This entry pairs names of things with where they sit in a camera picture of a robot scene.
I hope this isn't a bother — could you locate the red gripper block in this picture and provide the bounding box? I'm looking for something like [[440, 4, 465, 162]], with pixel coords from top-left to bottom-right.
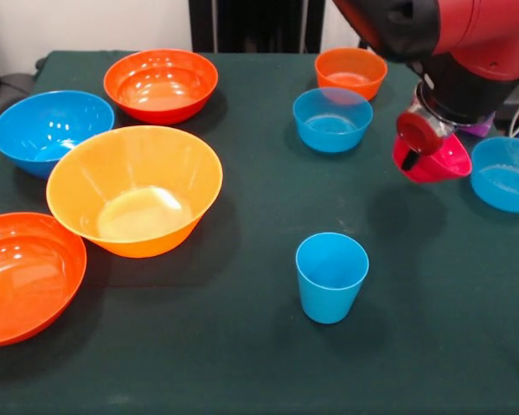
[[395, 110, 445, 171]]

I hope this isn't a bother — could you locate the small pink bowl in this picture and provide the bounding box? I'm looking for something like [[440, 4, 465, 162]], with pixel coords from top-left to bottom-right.
[[391, 131, 473, 184]]

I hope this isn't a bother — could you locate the purple cup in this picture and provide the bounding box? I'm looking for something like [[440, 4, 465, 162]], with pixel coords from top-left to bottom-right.
[[458, 112, 497, 137]]

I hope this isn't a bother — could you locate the blue cup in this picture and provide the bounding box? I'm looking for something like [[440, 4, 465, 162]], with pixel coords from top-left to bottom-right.
[[295, 232, 370, 325]]

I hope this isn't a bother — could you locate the large yellow-orange bowl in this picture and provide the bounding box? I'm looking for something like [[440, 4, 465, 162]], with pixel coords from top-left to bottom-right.
[[45, 124, 224, 259]]

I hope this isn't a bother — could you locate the large blue bowl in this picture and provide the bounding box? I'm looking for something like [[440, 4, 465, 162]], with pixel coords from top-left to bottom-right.
[[0, 89, 116, 181]]

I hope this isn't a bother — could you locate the large orange bowl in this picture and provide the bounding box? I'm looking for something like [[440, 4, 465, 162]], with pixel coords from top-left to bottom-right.
[[103, 48, 220, 126], [0, 211, 88, 348]]

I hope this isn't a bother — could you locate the small blue bowl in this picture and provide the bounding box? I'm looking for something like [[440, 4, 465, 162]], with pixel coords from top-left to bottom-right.
[[292, 86, 375, 153], [470, 136, 519, 214]]

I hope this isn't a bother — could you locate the small orange bowl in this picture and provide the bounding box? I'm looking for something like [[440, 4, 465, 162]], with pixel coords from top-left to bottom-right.
[[314, 47, 389, 102]]

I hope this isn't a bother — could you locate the dark green table cloth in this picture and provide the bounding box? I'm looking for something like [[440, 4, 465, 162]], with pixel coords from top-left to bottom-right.
[[0, 49, 519, 415]]

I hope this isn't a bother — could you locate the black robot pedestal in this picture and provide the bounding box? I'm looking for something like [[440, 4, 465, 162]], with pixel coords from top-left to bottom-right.
[[188, 0, 326, 54]]

